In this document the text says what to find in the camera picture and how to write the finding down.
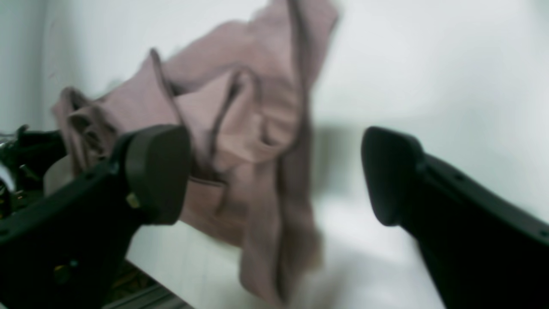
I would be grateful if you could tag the mauve brown T-shirt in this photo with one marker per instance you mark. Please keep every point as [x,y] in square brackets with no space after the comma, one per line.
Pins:
[243,92]

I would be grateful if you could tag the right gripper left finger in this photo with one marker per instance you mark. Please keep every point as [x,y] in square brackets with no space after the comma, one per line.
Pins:
[64,251]

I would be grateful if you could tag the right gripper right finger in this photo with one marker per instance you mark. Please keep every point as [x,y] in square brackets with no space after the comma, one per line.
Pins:
[481,251]

